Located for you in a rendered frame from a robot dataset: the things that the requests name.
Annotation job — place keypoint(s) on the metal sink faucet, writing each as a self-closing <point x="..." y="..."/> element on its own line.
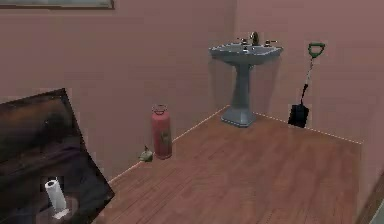
<point x="254" y="38"/>

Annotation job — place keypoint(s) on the small green spray bottle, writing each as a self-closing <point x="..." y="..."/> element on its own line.
<point x="146" y="155"/>

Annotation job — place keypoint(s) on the grey pedestal sink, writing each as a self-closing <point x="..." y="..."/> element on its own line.
<point x="242" y="83"/>

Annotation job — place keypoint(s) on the dark brown cabinet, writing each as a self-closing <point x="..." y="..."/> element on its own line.
<point x="43" y="150"/>

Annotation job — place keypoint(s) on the white toilet paper roll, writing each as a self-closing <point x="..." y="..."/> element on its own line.
<point x="55" y="195"/>

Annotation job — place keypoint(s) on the red cylinder bin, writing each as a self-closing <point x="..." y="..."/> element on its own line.
<point x="161" y="133"/>

